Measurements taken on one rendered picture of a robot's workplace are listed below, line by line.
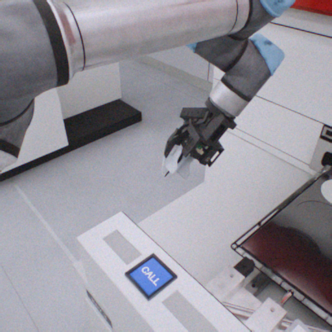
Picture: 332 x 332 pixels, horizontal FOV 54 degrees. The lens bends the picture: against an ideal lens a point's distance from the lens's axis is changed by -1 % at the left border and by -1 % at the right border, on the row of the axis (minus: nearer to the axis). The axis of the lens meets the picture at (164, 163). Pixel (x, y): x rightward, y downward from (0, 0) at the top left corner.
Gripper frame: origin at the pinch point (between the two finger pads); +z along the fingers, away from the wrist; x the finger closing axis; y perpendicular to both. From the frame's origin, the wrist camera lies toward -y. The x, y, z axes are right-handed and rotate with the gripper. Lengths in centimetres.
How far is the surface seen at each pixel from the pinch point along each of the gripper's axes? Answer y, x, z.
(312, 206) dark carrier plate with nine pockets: 19.2, 21.6, -15.3
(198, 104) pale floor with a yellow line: -188, 119, 35
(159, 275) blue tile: 31.2, -11.9, -1.0
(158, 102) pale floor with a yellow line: -199, 91, 54
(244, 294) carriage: 33.0, 4.7, -2.1
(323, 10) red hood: -2.2, 8.3, -45.9
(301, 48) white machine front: -8.6, 15.7, -38.6
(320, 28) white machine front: -6.1, 14.0, -43.6
